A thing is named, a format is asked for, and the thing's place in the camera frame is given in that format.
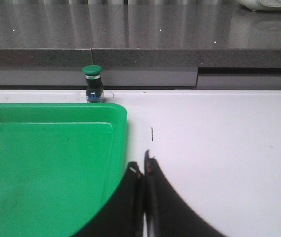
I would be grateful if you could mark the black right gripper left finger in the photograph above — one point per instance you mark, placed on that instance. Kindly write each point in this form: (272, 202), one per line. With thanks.
(123, 213)

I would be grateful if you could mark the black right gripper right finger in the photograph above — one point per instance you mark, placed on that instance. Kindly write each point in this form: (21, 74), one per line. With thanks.
(167, 215)

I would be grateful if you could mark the green mushroom push button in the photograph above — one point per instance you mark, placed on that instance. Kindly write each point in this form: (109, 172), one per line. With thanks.
(94, 91)

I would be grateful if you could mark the green plastic tray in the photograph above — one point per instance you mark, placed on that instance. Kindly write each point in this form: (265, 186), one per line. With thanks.
(59, 164)

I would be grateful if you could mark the grey stone counter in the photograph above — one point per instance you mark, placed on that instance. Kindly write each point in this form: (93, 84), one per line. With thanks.
(198, 44)

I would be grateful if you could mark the white appliance on counter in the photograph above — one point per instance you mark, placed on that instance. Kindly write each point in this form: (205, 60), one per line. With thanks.
(261, 5)

